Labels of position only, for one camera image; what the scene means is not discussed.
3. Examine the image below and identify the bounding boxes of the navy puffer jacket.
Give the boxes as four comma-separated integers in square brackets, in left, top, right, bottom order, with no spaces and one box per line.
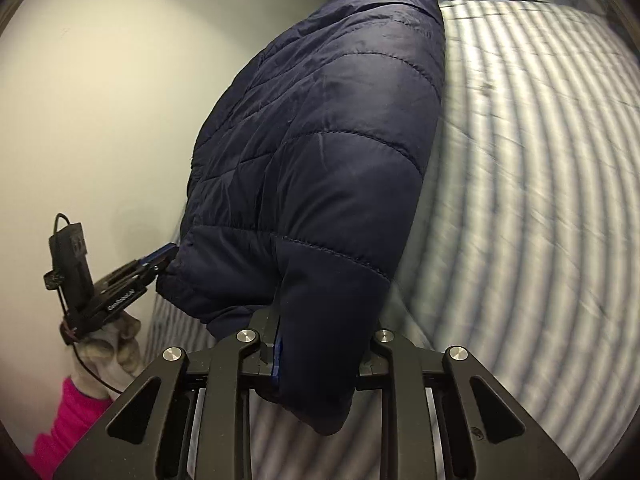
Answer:
[156,0,445,434]

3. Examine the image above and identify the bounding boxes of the pink left sleeve forearm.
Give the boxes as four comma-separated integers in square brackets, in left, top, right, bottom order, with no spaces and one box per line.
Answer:
[25,377,113,480]

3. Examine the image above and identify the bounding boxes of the left gloved hand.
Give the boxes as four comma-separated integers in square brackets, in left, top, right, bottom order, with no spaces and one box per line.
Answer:
[70,312,144,400]

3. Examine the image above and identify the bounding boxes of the blue white striped bed sheet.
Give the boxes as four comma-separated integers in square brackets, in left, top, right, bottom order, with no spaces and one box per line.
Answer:
[144,0,640,480]

